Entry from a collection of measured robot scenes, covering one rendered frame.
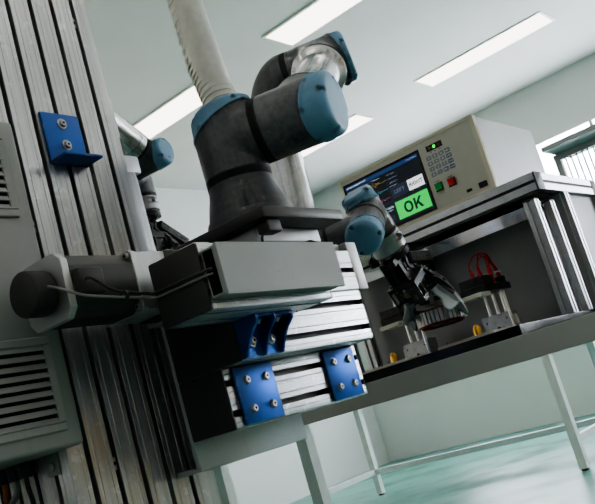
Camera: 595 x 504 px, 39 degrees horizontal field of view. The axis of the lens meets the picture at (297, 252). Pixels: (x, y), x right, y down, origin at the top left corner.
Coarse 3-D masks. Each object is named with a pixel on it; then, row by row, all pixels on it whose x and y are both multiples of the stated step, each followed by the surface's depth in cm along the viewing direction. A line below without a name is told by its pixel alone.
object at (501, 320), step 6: (504, 312) 204; (516, 312) 207; (486, 318) 207; (492, 318) 206; (498, 318) 205; (504, 318) 204; (486, 324) 207; (492, 324) 206; (498, 324) 205; (504, 324) 204; (510, 324) 203; (516, 324) 204; (486, 330) 207
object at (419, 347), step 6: (414, 342) 220; (420, 342) 219; (432, 342) 219; (408, 348) 221; (414, 348) 220; (420, 348) 219; (426, 348) 218; (432, 348) 218; (408, 354) 221; (414, 354) 220; (420, 354) 219
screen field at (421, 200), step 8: (424, 192) 218; (400, 200) 223; (408, 200) 221; (416, 200) 220; (424, 200) 218; (400, 208) 223; (408, 208) 221; (416, 208) 220; (424, 208) 218; (400, 216) 223
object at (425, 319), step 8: (424, 312) 181; (432, 312) 180; (440, 312) 179; (448, 312) 179; (456, 312) 180; (416, 320) 184; (424, 320) 181; (432, 320) 180; (440, 320) 180; (448, 320) 180; (456, 320) 185; (424, 328) 182; (432, 328) 187
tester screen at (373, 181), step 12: (396, 168) 223; (408, 168) 221; (420, 168) 219; (372, 180) 228; (384, 180) 226; (396, 180) 223; (348, 192) 233; (384, 192) 226; (408, 192) 221; (384, 204) 226; (396, 216) 223; (408, 216) 221
